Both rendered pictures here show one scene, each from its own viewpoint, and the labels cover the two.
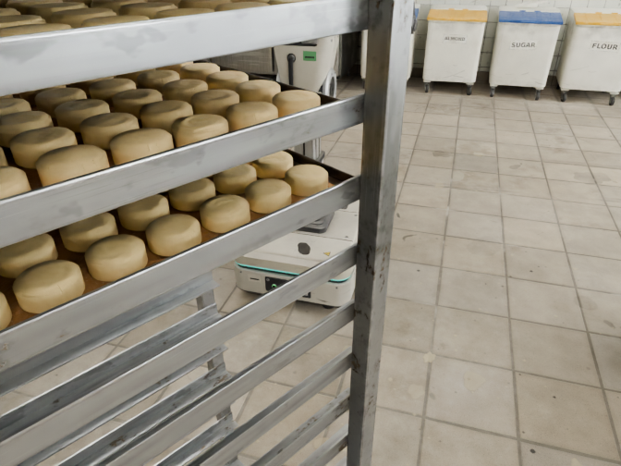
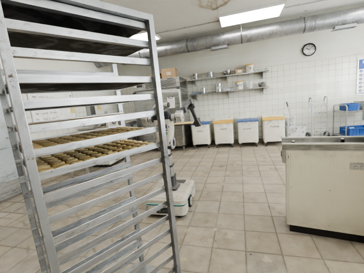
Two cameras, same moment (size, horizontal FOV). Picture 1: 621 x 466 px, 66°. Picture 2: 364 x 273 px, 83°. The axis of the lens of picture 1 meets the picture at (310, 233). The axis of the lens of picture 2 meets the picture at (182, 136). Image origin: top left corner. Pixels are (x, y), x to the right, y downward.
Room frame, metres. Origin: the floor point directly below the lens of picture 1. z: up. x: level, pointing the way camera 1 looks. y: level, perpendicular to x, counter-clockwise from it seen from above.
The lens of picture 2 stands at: (-0.66, -0.17, 1.37)
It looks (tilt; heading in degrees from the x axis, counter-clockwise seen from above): 9 degrees down; 359
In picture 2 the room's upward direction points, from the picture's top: 6 degrees counter-clockwise
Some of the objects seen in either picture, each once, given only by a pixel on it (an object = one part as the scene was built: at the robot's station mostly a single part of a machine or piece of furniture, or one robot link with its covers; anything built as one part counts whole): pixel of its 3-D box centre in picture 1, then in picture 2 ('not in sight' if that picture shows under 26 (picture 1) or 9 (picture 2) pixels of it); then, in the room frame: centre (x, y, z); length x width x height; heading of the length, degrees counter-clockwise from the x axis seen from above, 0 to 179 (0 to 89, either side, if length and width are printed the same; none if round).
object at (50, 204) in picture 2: not in sight; (89, 190); (0.59, 0.43, 0.87); 0.64 x 0.03 x 0.03; 133
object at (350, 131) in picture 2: not in sight; (356, 130); (4.12, -4.45, 0.28); 0.56 x 0.38 x 0.20; 81
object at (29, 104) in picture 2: not in sight; (101, 99); (0.30, 0.17, 1.41); 0.64 x 0.03 x 0.03; 133
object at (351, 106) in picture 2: not in sight; (349, 106); (4.13, -4.25, 0.87); 0.40 x 0.30 x 0.16; 166
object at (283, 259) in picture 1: (309, 223); (171, 188); (1.95, 0.01, 0.24); 0.68 x 0.53 x 0.41; 164
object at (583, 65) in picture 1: (593, 55); (273, 130); (4.77, -2.71, 0.38); 0.64 x 0.54 x 0.77; 160
